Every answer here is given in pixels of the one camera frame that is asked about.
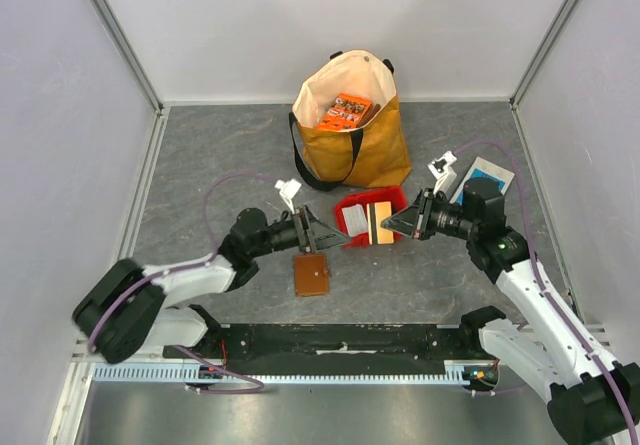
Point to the orange snack box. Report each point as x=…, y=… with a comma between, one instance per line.
x=346, y=113

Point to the white card stack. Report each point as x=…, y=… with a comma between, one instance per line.
x=355, y=220

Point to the white slotted cable duct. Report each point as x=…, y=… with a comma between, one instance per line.
x=455, y=373

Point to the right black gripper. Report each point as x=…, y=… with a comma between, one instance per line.
x=426, y=215

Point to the brown leather card holder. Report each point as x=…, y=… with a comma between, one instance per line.
x=311, y=275

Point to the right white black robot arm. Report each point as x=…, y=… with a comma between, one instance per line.
x=589, y=394

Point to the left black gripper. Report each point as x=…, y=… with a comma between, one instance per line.
x=315, y=234

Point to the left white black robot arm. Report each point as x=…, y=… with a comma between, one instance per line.
x=134, y=307

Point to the red plastic bin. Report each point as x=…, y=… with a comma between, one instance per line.
x=394, y=194

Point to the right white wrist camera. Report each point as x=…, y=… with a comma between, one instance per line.
x=443, y=172

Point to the yellow tote bag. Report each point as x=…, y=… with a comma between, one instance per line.
x=373, y=155

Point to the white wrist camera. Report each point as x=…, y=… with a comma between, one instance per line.
x=287, y=191
x=443, y=172

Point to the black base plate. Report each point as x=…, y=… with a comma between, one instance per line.
x=338, y=349

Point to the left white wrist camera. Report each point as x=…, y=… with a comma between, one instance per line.
x=287, y=191

